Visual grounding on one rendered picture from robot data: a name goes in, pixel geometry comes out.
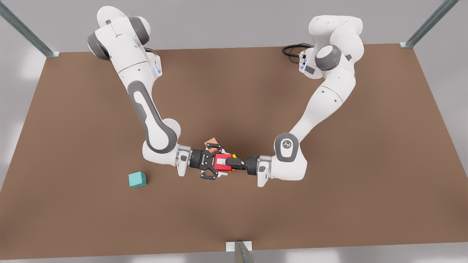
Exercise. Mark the red wooden cube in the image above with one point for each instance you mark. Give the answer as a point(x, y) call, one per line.
point(219, 167)

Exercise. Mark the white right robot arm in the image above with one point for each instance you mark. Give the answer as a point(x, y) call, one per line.
point(128, 54)

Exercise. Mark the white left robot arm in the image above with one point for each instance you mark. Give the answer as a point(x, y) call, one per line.
point(329, 95)

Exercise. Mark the orange wooden cube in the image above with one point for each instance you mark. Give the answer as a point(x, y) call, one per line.
point(211, 141)

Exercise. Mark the yellow wooden cube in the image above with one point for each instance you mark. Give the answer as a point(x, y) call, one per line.
point(234, 156)

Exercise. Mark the teal blue wooden cube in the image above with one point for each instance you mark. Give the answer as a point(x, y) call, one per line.
point(137, 179)

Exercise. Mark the silver frame post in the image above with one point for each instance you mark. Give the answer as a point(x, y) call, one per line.
point(25, 31)
point(427, 23)
point(241, 252)

